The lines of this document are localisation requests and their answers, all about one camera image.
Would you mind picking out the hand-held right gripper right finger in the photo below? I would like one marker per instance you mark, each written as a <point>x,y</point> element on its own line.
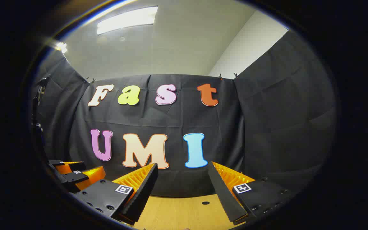
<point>224,195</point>

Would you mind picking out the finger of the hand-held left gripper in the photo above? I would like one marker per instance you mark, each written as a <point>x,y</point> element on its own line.
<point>75,166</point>
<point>75,177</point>

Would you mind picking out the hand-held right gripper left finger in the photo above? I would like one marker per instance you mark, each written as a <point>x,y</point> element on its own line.
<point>144,191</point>

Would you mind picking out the black backdrop cloth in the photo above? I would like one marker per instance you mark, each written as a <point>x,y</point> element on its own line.
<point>267,127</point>

